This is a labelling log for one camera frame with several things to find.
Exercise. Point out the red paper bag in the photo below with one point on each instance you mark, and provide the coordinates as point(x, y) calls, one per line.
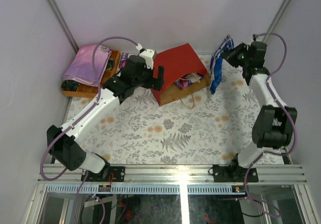
point(178, 62)

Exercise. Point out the dark patterned item in tray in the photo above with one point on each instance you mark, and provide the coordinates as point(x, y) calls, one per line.
point(70, 85)

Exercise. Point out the purple snack packet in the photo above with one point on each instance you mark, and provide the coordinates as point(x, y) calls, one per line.
point(123, 59)
point(188, 80)

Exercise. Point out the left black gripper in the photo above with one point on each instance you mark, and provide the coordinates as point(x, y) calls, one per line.
point(155, 81)

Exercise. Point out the blue snack packet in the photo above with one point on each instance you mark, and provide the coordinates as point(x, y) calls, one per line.
point(216, 62)

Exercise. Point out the floral table mat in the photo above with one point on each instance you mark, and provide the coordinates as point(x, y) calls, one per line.
point(202, 128)

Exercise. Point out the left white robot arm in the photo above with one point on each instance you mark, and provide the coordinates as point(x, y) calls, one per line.
point(64, 142)

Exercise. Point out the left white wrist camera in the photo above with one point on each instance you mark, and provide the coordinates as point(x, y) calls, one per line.
point(147, 54)

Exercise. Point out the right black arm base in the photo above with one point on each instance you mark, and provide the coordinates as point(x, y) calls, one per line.
point(232, 173)

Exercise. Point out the orange wooden organizer tray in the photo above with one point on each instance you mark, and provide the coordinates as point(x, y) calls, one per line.
point(87, 91)

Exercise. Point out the folded purple cloth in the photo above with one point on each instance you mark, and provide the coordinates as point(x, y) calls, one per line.
point(81, 69)

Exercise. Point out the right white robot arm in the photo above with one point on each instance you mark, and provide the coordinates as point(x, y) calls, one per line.
point(274, 126)

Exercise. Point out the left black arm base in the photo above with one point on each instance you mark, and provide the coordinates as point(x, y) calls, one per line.
point(108, 174)

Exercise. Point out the aluminium front rail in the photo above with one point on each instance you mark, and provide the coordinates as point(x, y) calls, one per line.
point(199, 174)

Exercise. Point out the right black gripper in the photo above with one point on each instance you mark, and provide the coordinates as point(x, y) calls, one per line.
point(230, 56)

